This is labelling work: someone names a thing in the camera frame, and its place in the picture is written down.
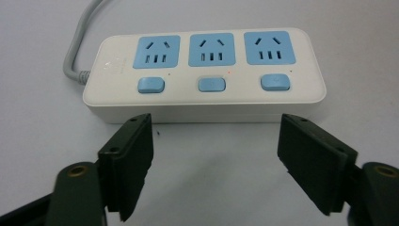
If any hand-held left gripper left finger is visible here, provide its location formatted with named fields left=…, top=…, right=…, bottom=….
left=97, top=113, right=154, bottom=222

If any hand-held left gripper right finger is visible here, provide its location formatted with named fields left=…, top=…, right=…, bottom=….
left=277, top=113, right=359, bottom=217

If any white blue power strip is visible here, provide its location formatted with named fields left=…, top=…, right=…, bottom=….
left=82, top=27, right=327, bottom=124

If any grey power cable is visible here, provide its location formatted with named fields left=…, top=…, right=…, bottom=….
left=63, top=0, right=104, bottom=86

